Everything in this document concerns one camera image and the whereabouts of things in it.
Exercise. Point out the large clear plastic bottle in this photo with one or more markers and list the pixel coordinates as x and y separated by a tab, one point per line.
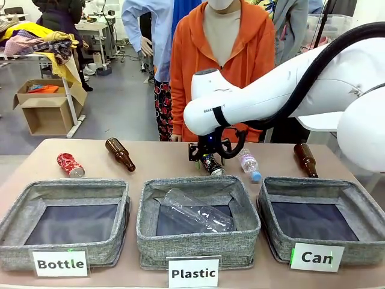
198	212

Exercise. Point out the grey fabric basket can label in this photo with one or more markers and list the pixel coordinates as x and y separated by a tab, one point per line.
364	250

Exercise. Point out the black stand pole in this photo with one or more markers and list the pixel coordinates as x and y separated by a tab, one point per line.
323	21

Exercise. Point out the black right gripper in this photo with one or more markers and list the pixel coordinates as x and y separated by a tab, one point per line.
214	145

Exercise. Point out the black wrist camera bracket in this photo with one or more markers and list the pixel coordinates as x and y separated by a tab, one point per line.
193	152

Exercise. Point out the orange cloth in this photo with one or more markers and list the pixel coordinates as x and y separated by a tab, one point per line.
45	88

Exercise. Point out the red crushed can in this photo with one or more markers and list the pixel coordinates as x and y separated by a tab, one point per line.
69	164

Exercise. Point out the person's right hand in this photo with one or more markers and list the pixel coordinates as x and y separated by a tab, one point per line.
176	138

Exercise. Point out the white side table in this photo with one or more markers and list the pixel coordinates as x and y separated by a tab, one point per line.
319	120

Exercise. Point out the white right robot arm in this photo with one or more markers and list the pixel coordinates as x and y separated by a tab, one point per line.
270	96

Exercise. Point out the small blue-capped plastic bottle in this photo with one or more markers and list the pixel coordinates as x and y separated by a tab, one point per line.
249	162

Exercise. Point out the white Can label sign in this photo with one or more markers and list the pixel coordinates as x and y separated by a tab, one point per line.
316	257

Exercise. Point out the white table leg frame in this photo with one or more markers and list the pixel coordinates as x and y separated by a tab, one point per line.
72	108

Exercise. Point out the dark printed crushed can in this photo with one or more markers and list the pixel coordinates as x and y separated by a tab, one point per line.
214	166

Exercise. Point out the brown glass bottle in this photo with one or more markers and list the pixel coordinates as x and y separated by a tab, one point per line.
119	153
305	158

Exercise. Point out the white background desk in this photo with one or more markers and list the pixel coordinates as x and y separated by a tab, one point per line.
94	28

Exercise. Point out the open cardboard box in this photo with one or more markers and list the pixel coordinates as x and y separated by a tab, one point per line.
48	116

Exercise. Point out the person in dark jacket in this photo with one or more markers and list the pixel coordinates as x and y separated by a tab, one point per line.
60	18

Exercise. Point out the pile of colourful clothes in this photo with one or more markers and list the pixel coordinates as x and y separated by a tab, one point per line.
33	42

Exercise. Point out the person in orange hoodie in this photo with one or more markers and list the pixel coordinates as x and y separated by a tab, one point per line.
189	51

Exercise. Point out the person in grey hoodie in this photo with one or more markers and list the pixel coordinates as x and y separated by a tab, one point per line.
290	30

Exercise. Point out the black red floral pants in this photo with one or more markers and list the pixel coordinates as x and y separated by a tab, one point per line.
163	111

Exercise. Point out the grey fabric basket bottle label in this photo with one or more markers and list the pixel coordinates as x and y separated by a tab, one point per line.
18	250

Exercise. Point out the white Plastic label sign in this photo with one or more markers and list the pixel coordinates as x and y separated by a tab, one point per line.
193	273

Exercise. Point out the clear plastic storage bin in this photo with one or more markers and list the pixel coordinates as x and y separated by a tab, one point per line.
337	25

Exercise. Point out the grey fabric basket plastic label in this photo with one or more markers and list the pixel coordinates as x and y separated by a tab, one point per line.
195	245

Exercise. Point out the white Bottle label sign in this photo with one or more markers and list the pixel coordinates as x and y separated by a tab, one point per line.
60	264

